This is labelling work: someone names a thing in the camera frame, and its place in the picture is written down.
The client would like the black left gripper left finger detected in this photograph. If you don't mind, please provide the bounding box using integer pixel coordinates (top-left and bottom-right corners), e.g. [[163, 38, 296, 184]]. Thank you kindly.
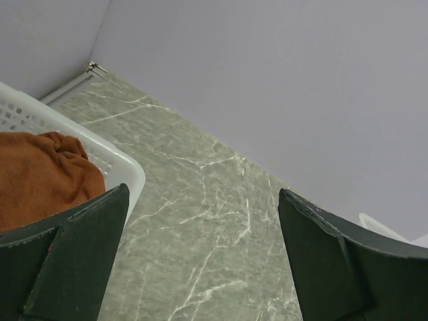
[[1, 184, 130, 320]]

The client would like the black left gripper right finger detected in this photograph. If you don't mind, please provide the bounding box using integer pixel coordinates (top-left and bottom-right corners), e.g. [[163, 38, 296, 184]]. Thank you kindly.
[[278, 189, 427, 320]]

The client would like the rust brown towel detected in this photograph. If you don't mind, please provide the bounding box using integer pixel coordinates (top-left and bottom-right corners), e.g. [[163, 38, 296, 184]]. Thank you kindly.
[[1, 132, 106, 232]]

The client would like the white laundry basket with clothes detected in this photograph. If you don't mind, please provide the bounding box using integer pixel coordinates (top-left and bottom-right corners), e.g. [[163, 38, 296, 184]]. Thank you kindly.
[[1, 83, 146, 218]]

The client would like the aluminium table edge rail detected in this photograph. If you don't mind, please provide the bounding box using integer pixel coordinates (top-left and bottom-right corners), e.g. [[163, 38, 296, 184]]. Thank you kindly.
[[39, 62, 108, 107]]

